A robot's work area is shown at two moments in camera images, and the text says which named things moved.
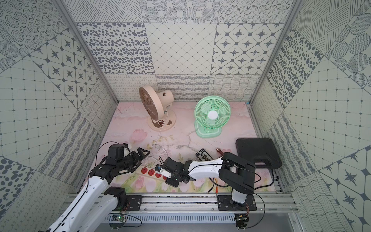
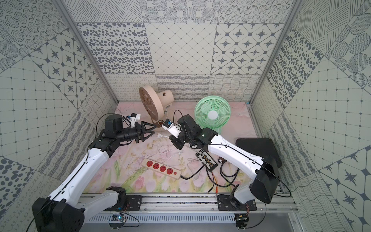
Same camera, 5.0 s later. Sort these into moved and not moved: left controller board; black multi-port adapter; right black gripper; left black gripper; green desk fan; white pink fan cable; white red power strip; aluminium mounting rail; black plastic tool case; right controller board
Moved: white pink fan cable; white red power strip; left black gripper; right black gripper
Not moved: black plastic tool case; left controller board; green desk fan; aluminium mounting rail; right controller board; black multi-port adapter
